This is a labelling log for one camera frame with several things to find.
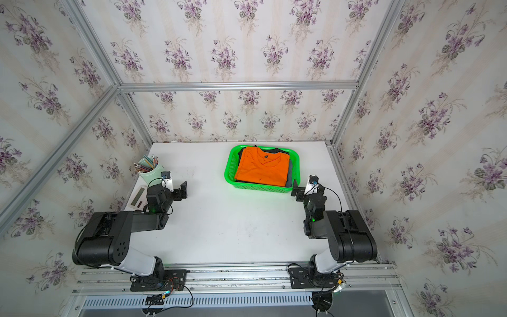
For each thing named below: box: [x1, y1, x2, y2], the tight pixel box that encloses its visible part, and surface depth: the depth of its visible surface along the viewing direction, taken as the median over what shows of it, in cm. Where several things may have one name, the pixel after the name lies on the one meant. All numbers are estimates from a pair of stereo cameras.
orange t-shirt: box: [234, 146, 291, 187], surface depth 103 cm
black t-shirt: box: [237, 145, 290, 160], surface depth 106 cm
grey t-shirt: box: [285, 158, 293, 188], surface depth 102 cm
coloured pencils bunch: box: [133, 153, 160, 173], surface depth 95 cm
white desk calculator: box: [124, 178, 148, 212], surface depth 95 cm
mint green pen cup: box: [137, 162, 166, 187], surface depth 91 cm
